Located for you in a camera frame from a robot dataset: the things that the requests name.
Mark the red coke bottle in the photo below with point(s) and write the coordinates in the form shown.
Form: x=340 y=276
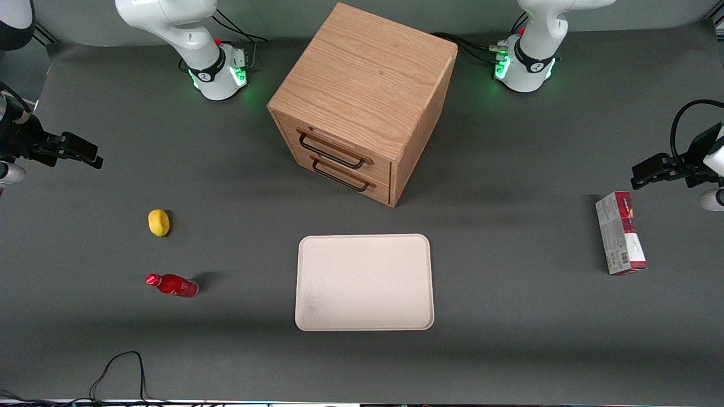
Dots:
x=175 y=285

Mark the black aluminium frame bar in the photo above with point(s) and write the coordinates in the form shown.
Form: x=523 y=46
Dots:
x=44 y=37

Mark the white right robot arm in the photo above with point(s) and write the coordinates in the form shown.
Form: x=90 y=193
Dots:
x=192 y=34

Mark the grey and red carton box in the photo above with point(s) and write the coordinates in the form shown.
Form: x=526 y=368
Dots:
x=619 y=237

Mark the wooden drawer front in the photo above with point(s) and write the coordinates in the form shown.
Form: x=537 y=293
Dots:
x=350 y=182
x=339 y=148

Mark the beige rectangular tray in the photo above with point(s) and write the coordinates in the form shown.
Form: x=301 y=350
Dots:
x=365 y=282

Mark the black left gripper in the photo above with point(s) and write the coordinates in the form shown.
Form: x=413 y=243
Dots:
x=693 y=160

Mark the oak wooden drawer cabinet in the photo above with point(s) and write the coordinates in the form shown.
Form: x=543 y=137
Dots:
x=362 y=79

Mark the yellow lemon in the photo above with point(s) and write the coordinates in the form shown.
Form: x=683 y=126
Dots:
x=159 y=223

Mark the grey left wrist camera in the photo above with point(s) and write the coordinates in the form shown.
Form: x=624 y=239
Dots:
x=714 y=199

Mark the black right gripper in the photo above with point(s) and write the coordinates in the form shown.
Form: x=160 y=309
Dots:
x=22 y=141

